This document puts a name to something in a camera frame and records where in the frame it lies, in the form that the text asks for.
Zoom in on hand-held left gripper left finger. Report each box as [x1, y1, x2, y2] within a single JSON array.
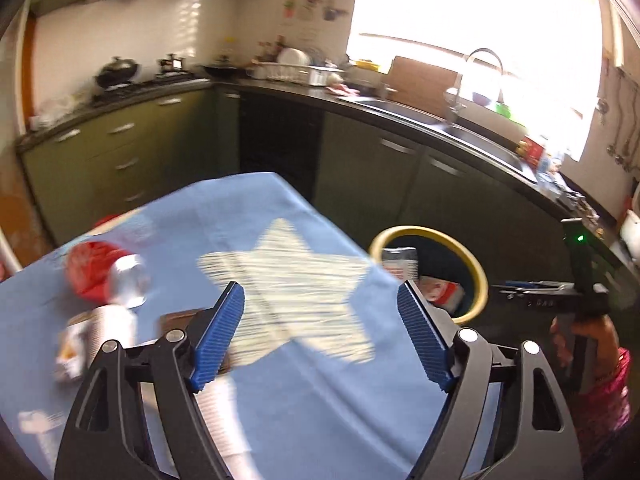
[[54, 281, 246, 480]]

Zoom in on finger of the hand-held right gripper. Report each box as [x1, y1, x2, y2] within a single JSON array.
[[505, 280, 576, 291], [492, 287, 576, 309]]

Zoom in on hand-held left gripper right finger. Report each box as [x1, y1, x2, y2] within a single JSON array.
[[397, 280, 585, 480]]

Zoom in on yellow rimmed trash bin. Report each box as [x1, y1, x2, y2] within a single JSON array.
[[369, 225, 487, 326]]

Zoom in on white plastic bottle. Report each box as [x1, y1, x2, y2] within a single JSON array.
[[55, 305, 138, 383]]

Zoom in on red soda can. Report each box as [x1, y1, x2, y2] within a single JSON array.
[[65, 240, 151, 308]]

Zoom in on person's right forearm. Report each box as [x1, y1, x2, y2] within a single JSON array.
[[570, 347, 632, 466]]

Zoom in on person's right hand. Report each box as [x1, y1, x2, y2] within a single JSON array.
[[550, 312, 621, 368]]

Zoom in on blue star print tablecloth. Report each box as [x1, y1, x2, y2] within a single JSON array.
[[0, 172, 456, 480]]

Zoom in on red box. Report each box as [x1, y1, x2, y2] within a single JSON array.
[[519, 137, 547, 162]]

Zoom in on steel double sink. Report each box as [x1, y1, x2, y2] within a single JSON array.
[[355, 97, 538, 181]]

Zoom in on hanging metal ladles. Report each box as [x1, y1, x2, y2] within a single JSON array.
[[600, 55, 640, 171]]

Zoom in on green lower kitchen cabinets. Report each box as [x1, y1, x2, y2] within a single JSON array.
[[17, 80, 601, 321]]

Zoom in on black built-in appliance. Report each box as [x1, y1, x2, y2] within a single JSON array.
[[237, 92, 323, 201]]

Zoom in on tall steel faucet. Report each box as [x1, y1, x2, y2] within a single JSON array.
[[445, 47, 505, 126]]

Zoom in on wooden cutting board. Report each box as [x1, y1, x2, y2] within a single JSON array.
[[387, 55, 461, 111]]

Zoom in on black kitchen countertop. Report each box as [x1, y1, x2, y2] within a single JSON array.
[[15, 75, 640, 261]]

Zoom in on gas stove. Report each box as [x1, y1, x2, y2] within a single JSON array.
[[92, 72, 211, 103]]

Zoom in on black frying pan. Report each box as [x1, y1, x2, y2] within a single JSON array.
[[202, 62, 246, 80]]

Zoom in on white dish rack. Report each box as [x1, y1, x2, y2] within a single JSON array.
[[252, 61, 341, 86]]

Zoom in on white plastic bag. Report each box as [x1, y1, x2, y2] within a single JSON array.
[[30, 95, 91, 128]]

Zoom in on window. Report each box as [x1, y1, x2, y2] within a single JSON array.
[[347, 0, 606, 156]]

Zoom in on black wok with lid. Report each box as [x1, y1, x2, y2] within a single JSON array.
[[95, 56, 140, 88]]

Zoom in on stack of white plates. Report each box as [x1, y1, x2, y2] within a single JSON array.
[[277, 47, 311, 66]]

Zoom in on group of condiment bottles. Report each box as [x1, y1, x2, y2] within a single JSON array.
[[257, 35, 287, 61]]

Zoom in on hanging kitchen utensils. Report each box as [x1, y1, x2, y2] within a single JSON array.
[[282, 0, 347, 23]]

